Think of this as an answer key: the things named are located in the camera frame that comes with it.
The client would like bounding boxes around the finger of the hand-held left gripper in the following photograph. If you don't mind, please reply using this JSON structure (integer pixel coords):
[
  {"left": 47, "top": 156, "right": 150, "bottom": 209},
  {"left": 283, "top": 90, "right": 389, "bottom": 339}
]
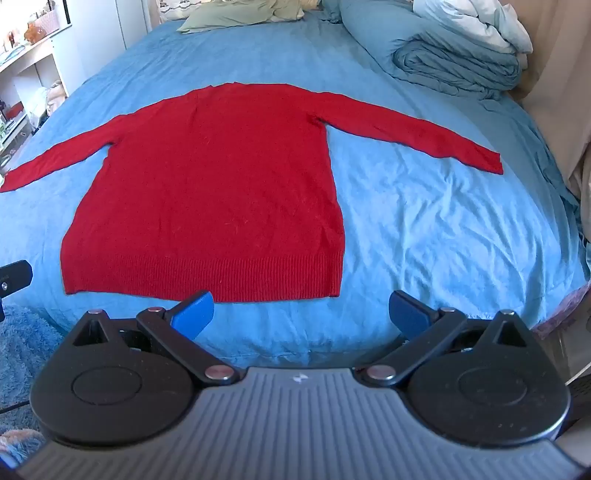
[{"left": 0, "top": 260, "right": 34, "bottom": 320}]

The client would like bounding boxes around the white wardrobe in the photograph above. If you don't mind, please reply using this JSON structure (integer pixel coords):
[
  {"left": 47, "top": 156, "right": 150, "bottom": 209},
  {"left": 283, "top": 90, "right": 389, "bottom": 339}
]
[{"left": 55, "top": 0, "right": 155, "bottom": 95}]

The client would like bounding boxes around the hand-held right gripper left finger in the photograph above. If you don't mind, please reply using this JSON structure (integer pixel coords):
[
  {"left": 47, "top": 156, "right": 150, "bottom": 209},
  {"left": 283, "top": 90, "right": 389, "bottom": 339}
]
[{"left": 62, "top": 290, "right": 241, "bottom": 387}]

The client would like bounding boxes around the white shelf unit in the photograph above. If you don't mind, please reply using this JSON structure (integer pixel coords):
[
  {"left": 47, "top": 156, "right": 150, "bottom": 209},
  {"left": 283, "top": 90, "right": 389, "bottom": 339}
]
[{"left": 0, "top": 0, "right": 75, "bottom": 178}]

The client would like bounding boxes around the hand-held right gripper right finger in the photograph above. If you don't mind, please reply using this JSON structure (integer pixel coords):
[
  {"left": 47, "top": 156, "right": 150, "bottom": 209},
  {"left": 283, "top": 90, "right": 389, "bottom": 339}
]
[{"left": 355, "top": 290, "right": 536, "bottom": 387}]

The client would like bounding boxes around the red knit sweater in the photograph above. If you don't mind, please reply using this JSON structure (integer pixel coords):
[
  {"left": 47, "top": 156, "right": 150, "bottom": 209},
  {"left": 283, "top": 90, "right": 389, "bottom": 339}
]
[{"left": 0, "top": 82, "right": 504, "bottom": 304}]

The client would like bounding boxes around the floral mattress edge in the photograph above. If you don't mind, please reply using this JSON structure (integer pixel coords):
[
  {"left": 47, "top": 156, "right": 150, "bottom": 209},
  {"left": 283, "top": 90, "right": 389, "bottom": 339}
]
[{"left": 531, "top": 284, "right": 591, "bottom": 335}]

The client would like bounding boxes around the blue fluffy rug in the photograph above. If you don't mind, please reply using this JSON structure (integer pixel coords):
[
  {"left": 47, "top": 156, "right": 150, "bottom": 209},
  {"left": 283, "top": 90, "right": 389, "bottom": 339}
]
[{"left": 0, "top": 302, "right": 70, "bottom": 464}]

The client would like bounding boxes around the white crumpled duvet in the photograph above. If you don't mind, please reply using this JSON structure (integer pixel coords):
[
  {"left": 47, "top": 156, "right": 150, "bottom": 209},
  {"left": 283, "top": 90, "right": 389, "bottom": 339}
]
[{"left": 412, "top": 0, "right": 535, "bottom": 55}]

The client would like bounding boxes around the beige pillow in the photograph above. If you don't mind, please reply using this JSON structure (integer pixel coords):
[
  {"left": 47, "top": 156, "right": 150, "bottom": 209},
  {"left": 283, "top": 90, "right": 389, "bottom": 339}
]
[{"left": 272, "top": 0, "right": 324, "bottom": 22}]

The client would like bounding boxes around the blue bed sheet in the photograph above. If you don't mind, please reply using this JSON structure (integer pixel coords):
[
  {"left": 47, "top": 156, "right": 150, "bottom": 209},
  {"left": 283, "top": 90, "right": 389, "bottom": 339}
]
[{"left": 0, "top": 9, "right": 589, "bottom": 358}]

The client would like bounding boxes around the rolled blue duvet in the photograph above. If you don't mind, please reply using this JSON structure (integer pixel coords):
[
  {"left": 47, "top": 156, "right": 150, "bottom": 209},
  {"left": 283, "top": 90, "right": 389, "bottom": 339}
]
[{"left": 323, "top": 0, "right": 522, "bottom": 100}]

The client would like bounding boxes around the green pillow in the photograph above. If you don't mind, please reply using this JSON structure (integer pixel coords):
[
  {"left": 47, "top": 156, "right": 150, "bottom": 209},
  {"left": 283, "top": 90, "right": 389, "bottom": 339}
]
[{"left": 177, "top": 0, "right": 305, "bottom": 34}]

